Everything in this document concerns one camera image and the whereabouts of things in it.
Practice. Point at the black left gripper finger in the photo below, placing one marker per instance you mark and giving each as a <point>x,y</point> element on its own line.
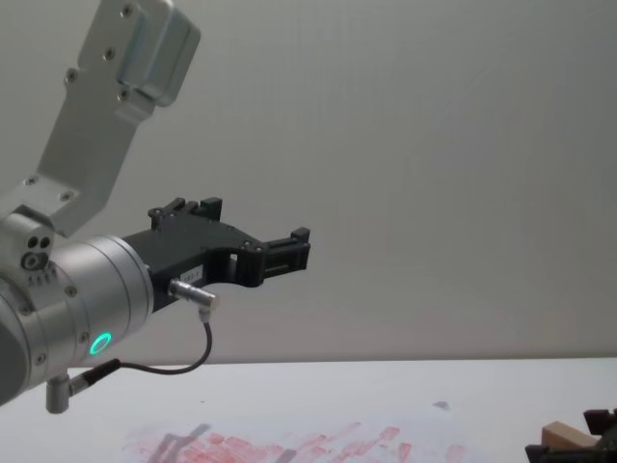
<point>275,258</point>
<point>183,208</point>

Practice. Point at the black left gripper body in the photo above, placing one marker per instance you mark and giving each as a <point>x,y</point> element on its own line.
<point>178,251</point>

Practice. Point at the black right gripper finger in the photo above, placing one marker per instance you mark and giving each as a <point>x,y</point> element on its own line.
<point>569,455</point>
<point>602,424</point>

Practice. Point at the beige wooden block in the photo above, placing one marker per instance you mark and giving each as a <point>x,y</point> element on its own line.
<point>566,436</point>

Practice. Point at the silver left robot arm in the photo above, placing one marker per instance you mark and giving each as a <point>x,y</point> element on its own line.
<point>82,144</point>

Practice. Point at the white table cloth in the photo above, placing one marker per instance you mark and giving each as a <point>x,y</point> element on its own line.
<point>337,410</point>

